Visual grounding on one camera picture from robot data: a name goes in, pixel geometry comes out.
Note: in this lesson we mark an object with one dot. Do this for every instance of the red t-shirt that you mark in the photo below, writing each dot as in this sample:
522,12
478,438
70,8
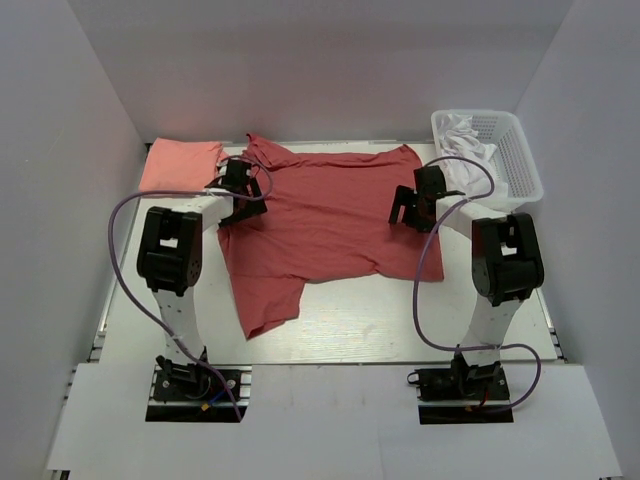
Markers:
326,219

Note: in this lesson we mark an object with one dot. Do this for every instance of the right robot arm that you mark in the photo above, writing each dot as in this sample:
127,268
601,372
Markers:
506,267

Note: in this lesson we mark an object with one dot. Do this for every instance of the white plastic basket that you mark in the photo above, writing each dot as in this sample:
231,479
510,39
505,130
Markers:
496,140

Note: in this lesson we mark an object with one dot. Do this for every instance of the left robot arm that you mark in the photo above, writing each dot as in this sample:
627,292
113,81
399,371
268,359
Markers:
170,260

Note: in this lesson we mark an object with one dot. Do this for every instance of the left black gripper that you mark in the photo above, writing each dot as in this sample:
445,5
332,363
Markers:
254,208

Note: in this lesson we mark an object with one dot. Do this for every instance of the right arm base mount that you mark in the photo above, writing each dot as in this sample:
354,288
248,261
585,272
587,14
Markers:
442,402

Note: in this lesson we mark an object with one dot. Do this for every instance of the folded salmon t-shirt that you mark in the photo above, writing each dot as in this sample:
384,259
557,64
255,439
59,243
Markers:
181,166

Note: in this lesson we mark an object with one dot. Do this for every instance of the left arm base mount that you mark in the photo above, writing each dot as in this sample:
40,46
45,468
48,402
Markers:
179,401

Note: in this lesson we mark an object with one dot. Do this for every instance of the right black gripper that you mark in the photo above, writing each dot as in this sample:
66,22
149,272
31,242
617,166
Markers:
405,197

